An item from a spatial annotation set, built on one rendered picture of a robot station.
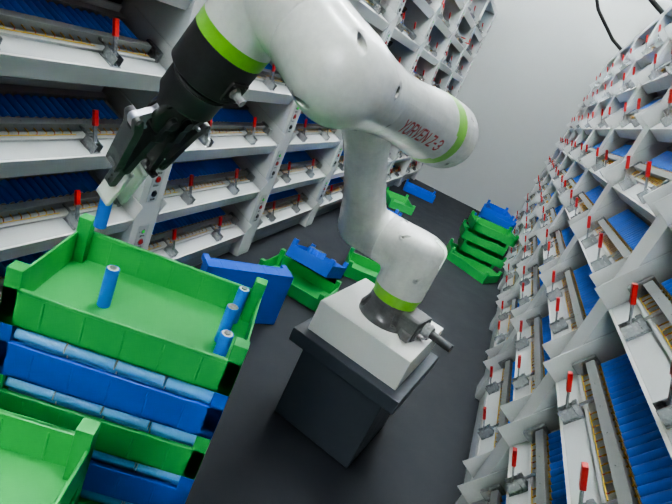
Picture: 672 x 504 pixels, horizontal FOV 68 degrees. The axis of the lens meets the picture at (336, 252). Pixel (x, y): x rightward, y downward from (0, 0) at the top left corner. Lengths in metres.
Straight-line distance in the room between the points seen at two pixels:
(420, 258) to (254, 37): 0.75
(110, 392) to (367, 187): 0.67
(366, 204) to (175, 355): 0.63
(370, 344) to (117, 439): 0.64
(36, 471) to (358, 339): 0.77
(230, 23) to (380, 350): 0.85
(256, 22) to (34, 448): 0.52
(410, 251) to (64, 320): 0.77
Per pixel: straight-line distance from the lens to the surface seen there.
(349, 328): 1.24
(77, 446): 0.64
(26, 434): 0.68
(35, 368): 0.77
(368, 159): 1.05
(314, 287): 2.14
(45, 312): 0.71
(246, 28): 0.58
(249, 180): 2.02
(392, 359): 1.22
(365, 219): 1.20
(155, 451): 0.79
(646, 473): 0.81
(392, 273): 1.22
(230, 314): 0.74
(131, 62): 1.28
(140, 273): 0.87
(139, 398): 0.74
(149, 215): 1.51
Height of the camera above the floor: 0.93
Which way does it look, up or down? 21 degrees down
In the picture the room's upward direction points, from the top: 24 degrees clockwise
